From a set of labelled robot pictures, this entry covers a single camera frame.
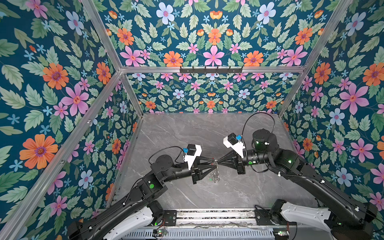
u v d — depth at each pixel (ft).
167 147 1.41
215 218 2.46
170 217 2.41
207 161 1.92
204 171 1.81
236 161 1.71
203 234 2.51
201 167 1.69
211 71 3.05
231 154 1.80
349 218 1.24
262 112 4.04
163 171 1.50
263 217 2.40
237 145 1.65
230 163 1.86
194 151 1.61
